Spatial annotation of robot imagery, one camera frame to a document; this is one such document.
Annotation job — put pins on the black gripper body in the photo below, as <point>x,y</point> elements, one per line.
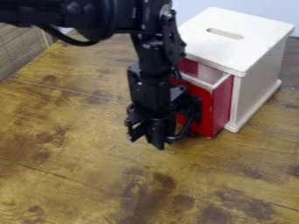
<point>151,91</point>

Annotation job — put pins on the white wooden box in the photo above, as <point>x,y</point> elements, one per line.
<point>245,46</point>

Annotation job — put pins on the black metal drawer handle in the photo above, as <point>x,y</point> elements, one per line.
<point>182,112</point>

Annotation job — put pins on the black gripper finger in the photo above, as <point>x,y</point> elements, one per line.
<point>157,133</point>
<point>135,130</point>

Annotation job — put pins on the red drawer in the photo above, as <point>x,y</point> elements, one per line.
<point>210,85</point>

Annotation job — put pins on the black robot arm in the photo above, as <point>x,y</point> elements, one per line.
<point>83,22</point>

